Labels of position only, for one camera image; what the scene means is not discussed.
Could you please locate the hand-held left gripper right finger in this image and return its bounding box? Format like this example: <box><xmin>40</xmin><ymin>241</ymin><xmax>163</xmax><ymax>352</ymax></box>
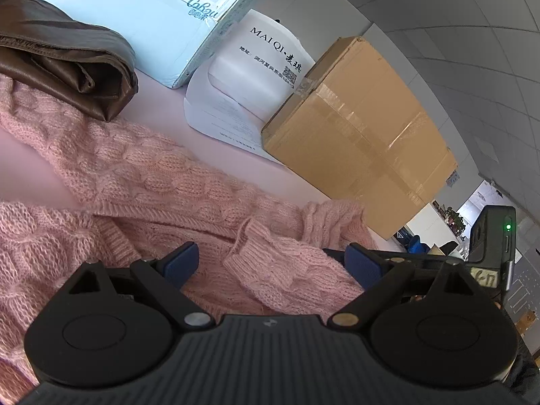
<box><xmin>327</xmin><ymin>243</ymin><xmax>496</xmax><ymax>332</ymax></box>

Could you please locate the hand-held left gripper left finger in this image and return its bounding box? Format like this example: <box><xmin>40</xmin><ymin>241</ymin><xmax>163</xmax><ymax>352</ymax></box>
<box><xmin>59</xmin><ymin>241</ymin><xmax>216</xmax><ymax>334</ymax></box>

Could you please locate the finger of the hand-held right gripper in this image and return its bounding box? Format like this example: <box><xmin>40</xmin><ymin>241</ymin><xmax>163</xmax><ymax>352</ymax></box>
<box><xmin>322</xmin><ymin>248</ymin><xmax>470</xmax><ymax>271</ymax></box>

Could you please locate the pink knitted sweater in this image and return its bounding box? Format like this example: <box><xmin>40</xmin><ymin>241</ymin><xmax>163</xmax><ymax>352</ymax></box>
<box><xmin>0</xmin><ymin>74</ymin><xmax>379</xmax><ymax>405</ymax></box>

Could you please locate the potted green plant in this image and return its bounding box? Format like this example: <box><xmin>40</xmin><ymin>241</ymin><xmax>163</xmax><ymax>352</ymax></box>
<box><xmin>444</xmin><ymin>206</ymin><xmax>465</xmax><ymax>234</ymax></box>

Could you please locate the brown cardboard box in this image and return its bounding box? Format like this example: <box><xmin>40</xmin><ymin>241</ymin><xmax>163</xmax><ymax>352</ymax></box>
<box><xmin>261</xmin><ymin>36</ymin><xmax>459</xmax><ymax>241</ymax></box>

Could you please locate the white printed paper sheet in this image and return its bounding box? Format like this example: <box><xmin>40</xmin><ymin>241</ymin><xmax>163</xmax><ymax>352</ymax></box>
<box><xmin>184</xmin><ymin>65</ymin><xmax>288</xmax><ymax>165</ymax></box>

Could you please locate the white paper bag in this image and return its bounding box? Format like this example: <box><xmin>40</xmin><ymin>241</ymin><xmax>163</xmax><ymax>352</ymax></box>
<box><xmin>208</xmin><ymin>8</ymin><xmax>316</xmax><ymax>126</ymax></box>

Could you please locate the brown leather jacket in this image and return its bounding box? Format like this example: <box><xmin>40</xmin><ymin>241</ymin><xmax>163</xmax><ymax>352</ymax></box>
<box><xmin>0</xmin><ymin>0</ymin><xmax>139</xmax><ymax>123</ymax></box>

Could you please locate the light blue printed carton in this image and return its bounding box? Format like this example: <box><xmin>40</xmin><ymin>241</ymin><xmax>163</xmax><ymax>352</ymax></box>
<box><xmin>31</xmin><ymin>0</ymin><xmax>273</xmax><ymax>89</ymax></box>

